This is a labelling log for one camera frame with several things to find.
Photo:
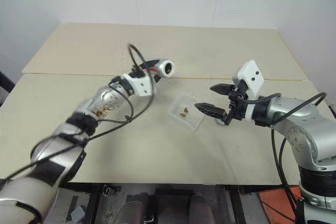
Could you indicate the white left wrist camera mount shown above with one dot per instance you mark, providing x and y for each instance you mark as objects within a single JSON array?
[{"x": 140, "y": 85}]

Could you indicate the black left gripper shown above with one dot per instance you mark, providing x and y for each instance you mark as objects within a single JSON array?
[{"x": 137, "y": 72}]

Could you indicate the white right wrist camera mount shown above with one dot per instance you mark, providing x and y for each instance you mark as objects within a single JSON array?
[{"x": 252, "y": 74}]

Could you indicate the black table frame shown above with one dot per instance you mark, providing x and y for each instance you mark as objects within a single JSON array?
[{"x": 236, "y": 208}]

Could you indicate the grey tape piece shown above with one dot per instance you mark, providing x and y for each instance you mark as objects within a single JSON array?
[{"x": 78, "y": 213}]

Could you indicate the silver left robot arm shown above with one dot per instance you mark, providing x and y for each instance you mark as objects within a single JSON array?
[{"x": 65, "y": 153}]

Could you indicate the clear plastic bag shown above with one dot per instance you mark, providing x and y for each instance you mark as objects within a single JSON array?
[{"x": 187, "y": 120}]

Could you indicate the dark rounded shape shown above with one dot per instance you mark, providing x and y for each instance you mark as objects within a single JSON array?
[{"x": 200, "y": 208}]

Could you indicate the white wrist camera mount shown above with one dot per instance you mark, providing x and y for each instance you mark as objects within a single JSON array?
[
  {"x": 252, "y": 74},
  {"x": 140, "y": 85}
]

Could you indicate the silver jar with red label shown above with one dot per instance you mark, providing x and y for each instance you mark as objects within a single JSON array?
[{"x": 164, "y": 68}]

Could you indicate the grey rounded shape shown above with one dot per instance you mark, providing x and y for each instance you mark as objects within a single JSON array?
[{"x": 134, "y": 208}]

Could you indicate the brown crumbs cluster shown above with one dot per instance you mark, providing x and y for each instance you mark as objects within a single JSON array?
[{"x": 103, "y": 111}]

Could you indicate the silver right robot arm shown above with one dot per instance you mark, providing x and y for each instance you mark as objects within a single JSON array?
[{"x": 302, "y": 127}]

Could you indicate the orange floor mat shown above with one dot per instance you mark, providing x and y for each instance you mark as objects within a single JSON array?
[{"x": 270, "y": 200}]

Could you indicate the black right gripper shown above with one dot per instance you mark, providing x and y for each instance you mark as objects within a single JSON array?
[{"x": 236, "y": 106}]

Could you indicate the black padded object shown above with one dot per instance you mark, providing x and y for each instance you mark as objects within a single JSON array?
[{"x": 5, "y": 87}]

